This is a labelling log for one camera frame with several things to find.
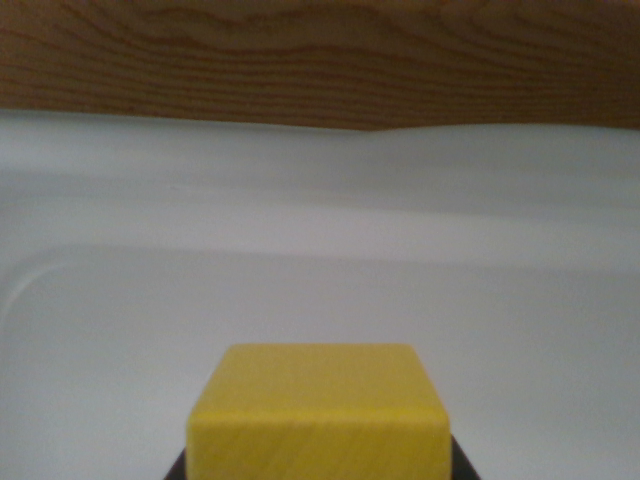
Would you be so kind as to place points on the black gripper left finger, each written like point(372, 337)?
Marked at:
point(177, 467)

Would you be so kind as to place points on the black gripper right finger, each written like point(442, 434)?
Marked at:
point(462, 462)

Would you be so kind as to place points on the yellow wooden cube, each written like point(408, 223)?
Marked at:
point(318, 415)

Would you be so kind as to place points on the white plastic bin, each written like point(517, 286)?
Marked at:
point(320, 250)

